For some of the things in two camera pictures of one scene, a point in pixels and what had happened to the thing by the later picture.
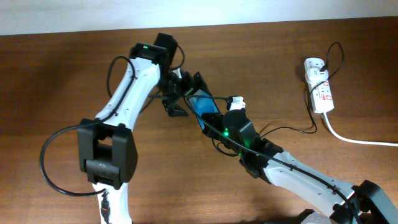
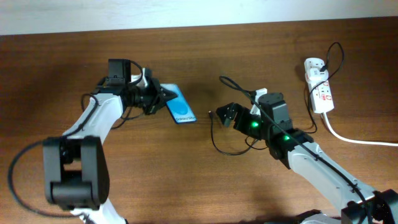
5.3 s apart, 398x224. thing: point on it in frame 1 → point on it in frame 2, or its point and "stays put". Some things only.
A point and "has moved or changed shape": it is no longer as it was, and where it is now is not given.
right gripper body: [217, 129] → [252, 124]
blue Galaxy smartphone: [202, 102] has moved or changed shape
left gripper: [193, 84] → [159, 98]
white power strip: [319, 91] stays put
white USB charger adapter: [314, 75] stays put
